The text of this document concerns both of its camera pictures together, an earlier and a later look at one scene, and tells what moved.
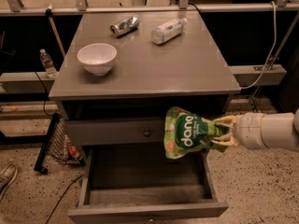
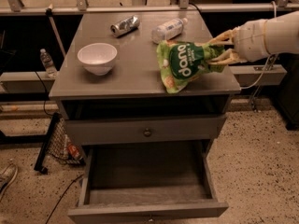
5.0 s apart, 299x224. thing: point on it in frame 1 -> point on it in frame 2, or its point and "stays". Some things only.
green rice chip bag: [184, 132] -> [179, 63]
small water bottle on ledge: [48, 63] stays
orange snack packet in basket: [74, 151] stays
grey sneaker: [7, 178] stays
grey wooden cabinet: [124, 70] stays
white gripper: [249, 131] -> [249, 41]
